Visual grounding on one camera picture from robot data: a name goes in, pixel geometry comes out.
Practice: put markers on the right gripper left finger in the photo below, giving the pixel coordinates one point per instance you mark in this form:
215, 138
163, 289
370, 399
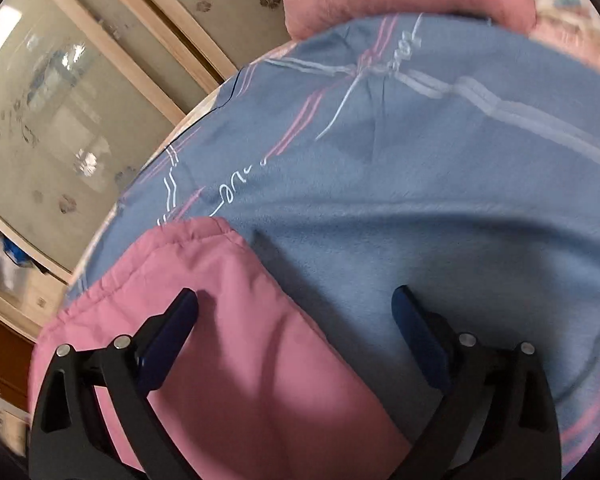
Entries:
69, 437

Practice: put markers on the pink and white hooded jacket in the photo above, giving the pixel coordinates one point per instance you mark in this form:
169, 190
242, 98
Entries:
257, 391

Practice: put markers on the dark brown wooden door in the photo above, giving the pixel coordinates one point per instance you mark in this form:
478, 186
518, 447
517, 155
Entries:
15, 357

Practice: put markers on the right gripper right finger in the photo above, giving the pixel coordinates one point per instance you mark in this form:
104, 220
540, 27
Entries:
496, 418

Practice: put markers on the blue patterned bed sheet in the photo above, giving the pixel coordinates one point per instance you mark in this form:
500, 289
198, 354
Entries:
443, 154

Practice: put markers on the open wardrobe shelf unit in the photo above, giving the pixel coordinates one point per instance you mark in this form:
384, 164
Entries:
30, 295

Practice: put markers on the floral mattress pad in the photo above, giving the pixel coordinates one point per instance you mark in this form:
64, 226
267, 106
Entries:
571, 27

